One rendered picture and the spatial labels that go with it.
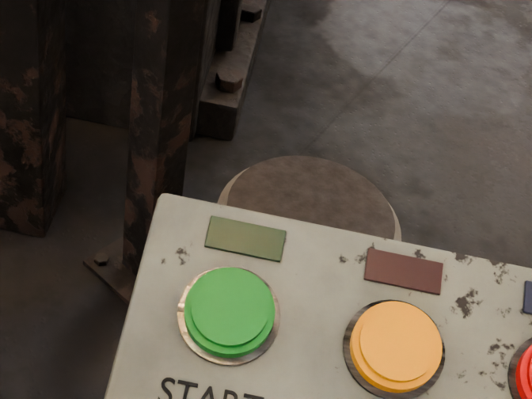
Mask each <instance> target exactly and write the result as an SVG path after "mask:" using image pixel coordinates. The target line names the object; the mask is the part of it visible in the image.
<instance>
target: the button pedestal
mask: <svg viewBox="0 0 532 399"><path fill-rule="evenodd" d="M212 215H213V216H217V217H221V218H225V219H233V220H236V221H240V222H247V223H252V224H256V225H260V226H266V227H271V228H275V229H279V230H285V231H286V237H285V241H284V245H283V253H282V257H281V261H280V262H276V261H272V260H265V259H260V258H256V257H253V256H246V255H241V254H237V253H230V252H227V251H222V250H218V249H211V248H207V247H204V243H205V240H206V236H207V230H208V227H209V222H210V219H211V216H212ZM368 248H371V249H378V250H382V251H386V252H390V253H397V254H401V255H406V256H410V257H416V258H420V259H425V260H432V261H436V262H439V263H443V277H442V285H441V293H440V295H437V294H429V293H426V292H422V291H414V290H410V289H406V288H403V287H395V286H391V285H387V284H383V283H376V282H372V281H368V280H364V279H363V277H364V271H365V266H366V260H367V250H368ZM218 268H240V269H243V270H246V271H247V272H251V273H253V274H254V275H255V276H257V277H258V278H259V279H261V280H262V281H263V282H264V283H265V285H266V286H267V287H268V289H269V290H270V292H271V294H272V297H273V299H274V303H275V320H274V323H273V326H272V330H271V332H270V334H269V336H268V338H267V339H266V341H265V342H264V343H263V344H262V345H261V346H260V347H259V348H258V349H257V350H255V351H253V352H251V353H249V354H248V355H244V356H241V357H237V358H223V357H218V356H215V355H212V354H210V353H208V352H206V351H204V350H203V349H202V348H200V347H199V346H198V345H197V344H196V343H195V342H194V341H193V339H192V338H191V337H190V335H189V333H188V330H187V328H186V326H185V322H184V304H185V299H186V297H187V294H188V292H189V290H190V288H191V287H192V285H193V284H194V283H195V281H197V280H198V279H199V278H200V277H201V276H203V275H205V274H206V273H208V272H210V271H213V270H215V269H218ZM526 280H528V281H532V268H526V267H522V266H518V265H513V264H506V263H503V262H499V261H494V260H487V259H483V258H480V257H475V256H468V255H464V254H460V253H453V252H449V251H445V250H441V249H433V248H429V247H426V246H422V245H414V244H410V243H406V242H403V241H395V240H391V239H387V238H383V237H376V236H372V235H368V234H361V233H356V232H352V231H349V230H342V229H337V228H333V227H329V226H323V225H318V224H314V223H310V222H303V221H299V220H295V219H291V218H284V217H279V216H275V215H269V214H265V213H260V212H256V211H250V210H246V209H241V208H237V207H230V206H226V205H222V204H218V203H211V202H207V201H202V200H198V199H192V198H188V197H183V196H176V195H173V194H169V193H164V194H161V195H160V197H159V198H158V200H157V203H156V206H155V209H154V215H153V218H152V221H151V224H150V229H149V233H148V236H147V239H146V244H145V248H144V250H143V254H142V259H141V262H140V265H139V270H138V274H137V277H136V281H135V285H134V289H133V291H132V295H131V301H130V303H129V307H128V310H127V315H126V318H125V322H124V324H123V330H122V333H121V336H120V342H119V345H118V348H117V351H116V356H115V359H114V363H113V366H112V371H111V374H110V378H109V380H108V386H107V389H106V392H105V396H104V399H522V398H521V397H520V395H519V392H518V389H517V385H516V377H515V373H516V368H517V365H518V362H519V359H520V357H521V355H522V354H523V352H524V351H525V350H526V349H528V347H529V346H531V345H532V314H528V313H523V301H524V288H525V281H526ZM382 302H404V303H408V304H410V305H412V306H415V307H416V308H418V309H420V310H422V311H423V312H424V313H425V314H427V315H428V316H429V317H430V319H431V320H432V321H433V323H434V324H435V326H436V328H437V329H438V331H439V335H440V338H441V341H442V357H441V361H440V364H439V367H438V368H437V370H436V372H435V373H434V374H433V375H432V376H431V378H430V379H429V380H428V381H427V382H426V383H424V384H423V385H422V386H421V387H419V388H417V389H415V390H412V391H409V392H405V393H391V392H387V391H384V390H381V389H379V388H376V387H375V386H373V385H371V384H370V383H369V382H368V381H367V380H365V379H364V378H363V376H362V375H361V374H360V373H359V372H358V371H357V369H356V367H355V364H354V363H353V361H352V356H351V351H350V339H351V336H352V331H353V329H354V327H355V324H356V323H357V321H358V320H359V318H360V317H361V316H362V315H363V314H364V312H366V311H367V310H368V309H370V308H371V307H372V306H375V305H377V304H379V303H382Z"/></svg>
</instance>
